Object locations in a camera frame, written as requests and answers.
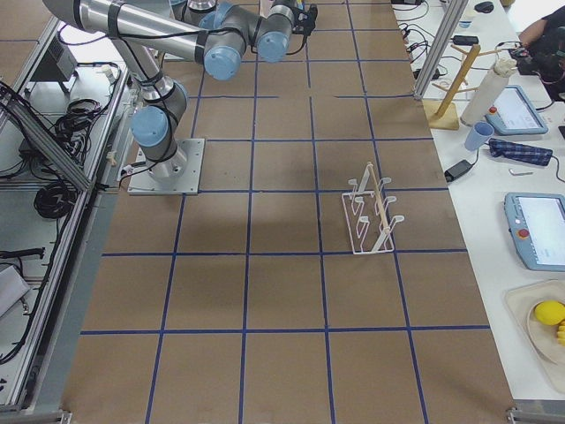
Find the beige tray on desk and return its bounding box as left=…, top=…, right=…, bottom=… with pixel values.
left=505, top=279, right=564, bottom=394

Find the person in black shirt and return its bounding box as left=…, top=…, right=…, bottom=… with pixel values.
left=519, top=6, right=564, bottom=81

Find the black coiled cable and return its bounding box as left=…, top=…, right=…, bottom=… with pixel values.
left=34, top=182, right=80, bottom=220

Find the teach pendant tablet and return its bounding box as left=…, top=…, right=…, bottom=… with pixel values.
left=504, top=193, right=564, bottom=272
left=485, top=85, right=548, bottom=136

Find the black power adapter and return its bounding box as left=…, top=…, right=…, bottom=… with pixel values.
left=444, top=160, right=474, bottom=183

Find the upper teach pendant tablet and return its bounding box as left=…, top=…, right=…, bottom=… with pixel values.
left=485, top=85, right=548, bottom=136

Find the wooden mug tree stand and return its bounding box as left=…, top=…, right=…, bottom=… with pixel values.
left=423, top=43, right=500, bottom=131

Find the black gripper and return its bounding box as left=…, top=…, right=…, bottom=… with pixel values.
left=292, top=4, right=318, bottom=36

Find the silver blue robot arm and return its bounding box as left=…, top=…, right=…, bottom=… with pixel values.
left=45, top=1, right=318, bottom=182

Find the grey control box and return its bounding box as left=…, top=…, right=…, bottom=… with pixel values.
left=30, top=36, right=78, bottom=94

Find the yellow lemon toy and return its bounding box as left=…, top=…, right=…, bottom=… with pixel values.
left=533, top=300, right=565, bottom=326

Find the white paper towel roll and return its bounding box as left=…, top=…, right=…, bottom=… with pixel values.
left=460, top=57, right=517, bottom=126

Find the blue plaid folded umbrella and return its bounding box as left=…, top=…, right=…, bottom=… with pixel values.
left=488, top=139, right=553, bottom=166

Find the light blue cup on desk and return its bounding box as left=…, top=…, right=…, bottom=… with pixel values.
left=463, top=121, right=494, bottom=151

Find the lower teach pendant tablet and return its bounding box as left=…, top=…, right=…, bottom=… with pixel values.
left=504, top=193, right=564, bottom=272

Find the white wire cup rack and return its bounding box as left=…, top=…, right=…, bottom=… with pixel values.
left=341, top=162, right=404, bottom=255

